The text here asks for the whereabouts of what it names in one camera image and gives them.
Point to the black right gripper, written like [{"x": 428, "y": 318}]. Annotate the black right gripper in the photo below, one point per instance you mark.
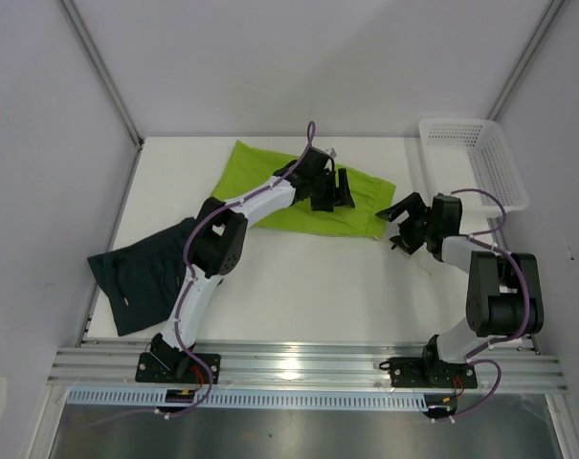
[{"x": 411, "y": 202}]

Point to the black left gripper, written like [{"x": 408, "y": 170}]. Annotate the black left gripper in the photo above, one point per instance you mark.
[{"x": 341, "y": 196}]

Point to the lime green shorts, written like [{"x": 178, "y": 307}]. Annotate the lime green shorts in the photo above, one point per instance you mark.
[{"x": 249, "y": 167}]

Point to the dark navy shorts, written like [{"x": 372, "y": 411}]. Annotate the dark navy shorts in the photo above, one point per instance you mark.
[{"x": 142, "y": 281}]

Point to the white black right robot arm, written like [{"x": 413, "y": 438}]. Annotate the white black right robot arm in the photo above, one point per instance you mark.
[{"x": 503, "y": 300}]

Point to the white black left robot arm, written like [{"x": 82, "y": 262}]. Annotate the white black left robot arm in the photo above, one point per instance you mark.
[{"x": 215, "y": 245}]

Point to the white plastic basket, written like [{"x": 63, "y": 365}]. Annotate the white plastic basket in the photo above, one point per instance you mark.
[{"x": 473, "y": 154}]

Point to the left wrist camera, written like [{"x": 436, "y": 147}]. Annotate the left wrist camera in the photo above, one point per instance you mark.
[{"x": 332, "y": 152}]

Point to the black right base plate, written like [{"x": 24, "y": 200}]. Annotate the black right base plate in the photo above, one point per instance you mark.
[{"x": 419, "y": 373}]

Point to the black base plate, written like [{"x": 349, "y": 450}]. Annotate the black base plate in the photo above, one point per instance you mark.
[
  {"x": 186, "y": 371},
  {"x": 419, "y": 373}
]

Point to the aluminium mounting rail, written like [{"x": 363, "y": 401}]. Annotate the aluminium mounting rail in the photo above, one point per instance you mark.
[{"x": 299, "y": 365}]

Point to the white slotted cable duct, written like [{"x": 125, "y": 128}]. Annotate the white slotted cable duct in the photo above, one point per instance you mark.
[{"x": 261, "y": 399}]

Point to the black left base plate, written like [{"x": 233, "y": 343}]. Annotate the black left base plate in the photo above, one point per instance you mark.
[{"x": 186, "y": 371}]

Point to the right aluminium frame post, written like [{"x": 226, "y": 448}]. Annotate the right aluminium frame post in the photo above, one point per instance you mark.
[{"x": 534, "y": 45}]

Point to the aluminium frame post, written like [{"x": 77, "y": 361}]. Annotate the aluminium frame post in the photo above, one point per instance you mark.
[
  {"x": 534, "y": 45},
  {"x": 76, "y": 23}
]

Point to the left aluminium frame post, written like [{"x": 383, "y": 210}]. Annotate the left aluminium frame post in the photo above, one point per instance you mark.
[{"x": 76, "y": 23}]

